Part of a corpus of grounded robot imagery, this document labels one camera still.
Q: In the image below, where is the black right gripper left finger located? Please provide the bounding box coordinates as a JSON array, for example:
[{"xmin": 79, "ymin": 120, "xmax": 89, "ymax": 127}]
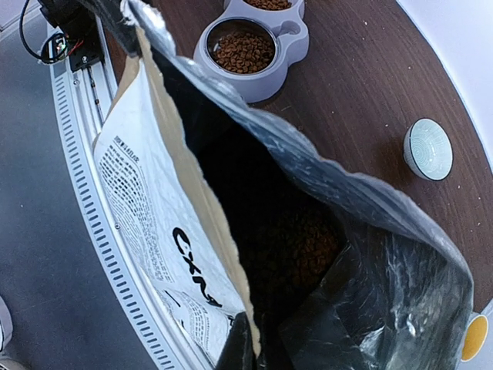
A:
[{"xmin": 215, "ymin": 312, "xmax": 256, "ymax": 370}]

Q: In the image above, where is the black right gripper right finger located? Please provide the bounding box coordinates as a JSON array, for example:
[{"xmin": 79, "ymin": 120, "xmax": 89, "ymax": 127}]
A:
[{"xmin": 257, "ymin": 313, "xmax": 293, "ymax": 370}]

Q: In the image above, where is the dog food bag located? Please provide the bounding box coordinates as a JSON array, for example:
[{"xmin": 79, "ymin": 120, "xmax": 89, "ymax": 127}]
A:
[{"xmin": 92, "ymin": 0, "xmax": 475, "ymax": 370}]

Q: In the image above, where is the brown dog food kibble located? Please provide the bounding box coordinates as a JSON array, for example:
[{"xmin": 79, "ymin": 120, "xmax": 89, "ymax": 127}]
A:
[{"xmin": 238, "ymin": 210, "xmax": 342, "ymax": 296}]

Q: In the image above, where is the grey double pet feeder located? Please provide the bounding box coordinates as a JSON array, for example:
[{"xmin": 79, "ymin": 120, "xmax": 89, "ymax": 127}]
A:
[{"xmin": 193, "ymin": 1, "xmax": 310, "ymax": 103}]

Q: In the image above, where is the patterned mug yellow inside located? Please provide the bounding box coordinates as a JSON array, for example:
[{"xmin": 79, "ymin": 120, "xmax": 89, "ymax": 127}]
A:
[{"xmin": 461, "ymin": 314, "xmax": 489, "ymax": 362}]

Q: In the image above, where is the light green ceramic bowl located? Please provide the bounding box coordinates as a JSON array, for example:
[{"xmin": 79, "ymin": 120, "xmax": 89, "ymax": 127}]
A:
[{"xmin": 403, "ymin": 118, "xmax": 454, "ymax": 181}]

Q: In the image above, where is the steel bowl in feeder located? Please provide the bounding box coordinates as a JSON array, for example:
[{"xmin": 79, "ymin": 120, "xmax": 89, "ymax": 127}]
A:
[{"xmin": 206, "ymin": 18, "xmax": 277, "ymax": 74}]

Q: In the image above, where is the front aluminium rail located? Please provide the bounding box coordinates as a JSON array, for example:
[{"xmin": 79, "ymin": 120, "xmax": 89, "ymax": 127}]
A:
[{"xmin": 49, "ymin": 25, "xmax": 213, "ymax": 369}]

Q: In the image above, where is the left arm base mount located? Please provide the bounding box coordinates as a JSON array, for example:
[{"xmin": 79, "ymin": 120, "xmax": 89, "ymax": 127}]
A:
[{"xmin": 18, "ymin": 1, "xmax": 104, "ymax": 72}]

